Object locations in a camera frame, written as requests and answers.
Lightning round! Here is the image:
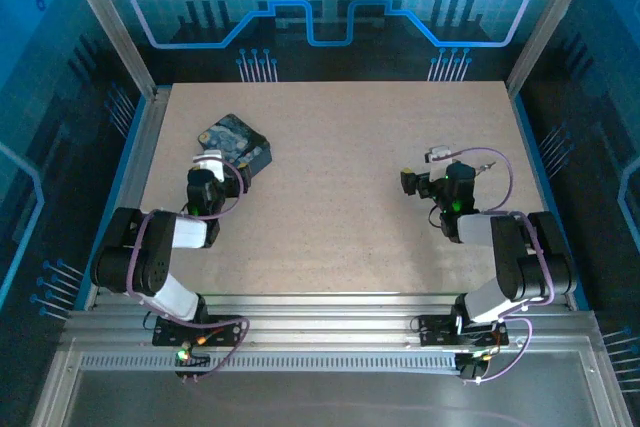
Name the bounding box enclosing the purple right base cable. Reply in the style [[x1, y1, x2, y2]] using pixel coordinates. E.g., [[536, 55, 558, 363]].
[[462, 315, 534, 386]]

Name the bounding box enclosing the blue table edge strip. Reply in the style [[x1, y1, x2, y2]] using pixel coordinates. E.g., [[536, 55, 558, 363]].
[[513, 92, 587, 311]]

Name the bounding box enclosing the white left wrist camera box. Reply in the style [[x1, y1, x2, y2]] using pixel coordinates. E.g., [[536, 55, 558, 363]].
[[192, 150, 227, 182]]

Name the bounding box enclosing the grey slotted cable duct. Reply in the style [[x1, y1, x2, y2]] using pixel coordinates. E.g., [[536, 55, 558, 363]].
[[78, 351, 462, 374]]

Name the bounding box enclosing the aluminium side rail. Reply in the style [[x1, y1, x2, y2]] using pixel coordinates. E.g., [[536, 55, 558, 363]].
[[83, 87, 172, 311]]

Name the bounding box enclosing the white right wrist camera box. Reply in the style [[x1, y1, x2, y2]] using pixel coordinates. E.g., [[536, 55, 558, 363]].
[[424, 145, 454, 164]]

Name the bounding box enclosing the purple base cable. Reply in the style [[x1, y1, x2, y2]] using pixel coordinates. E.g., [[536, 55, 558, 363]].
[[174, 315, 251, 384], [462, 315, 534, 386]]

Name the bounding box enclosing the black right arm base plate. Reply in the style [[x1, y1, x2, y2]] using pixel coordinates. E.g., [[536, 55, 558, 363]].
[[415, 313, 510, 349]]

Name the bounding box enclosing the aluminium mounting rail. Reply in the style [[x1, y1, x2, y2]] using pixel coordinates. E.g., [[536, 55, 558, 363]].
[[60, 293, 599, 344]]

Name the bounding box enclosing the dark painting print box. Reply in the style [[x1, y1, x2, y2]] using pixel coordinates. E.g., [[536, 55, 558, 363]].
[[195, 113, 274, 179]]

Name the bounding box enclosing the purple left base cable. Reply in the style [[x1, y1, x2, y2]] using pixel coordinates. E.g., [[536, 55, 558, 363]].
[[174, 315, 251, 384]]

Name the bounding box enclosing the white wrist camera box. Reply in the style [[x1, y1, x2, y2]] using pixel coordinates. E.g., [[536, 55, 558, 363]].
[[192, 150, 227, 182], [424, 145, 454, 164]]

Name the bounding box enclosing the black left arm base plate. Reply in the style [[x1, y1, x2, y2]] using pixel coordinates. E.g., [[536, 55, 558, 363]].
[[151, 313, 247, 349]]

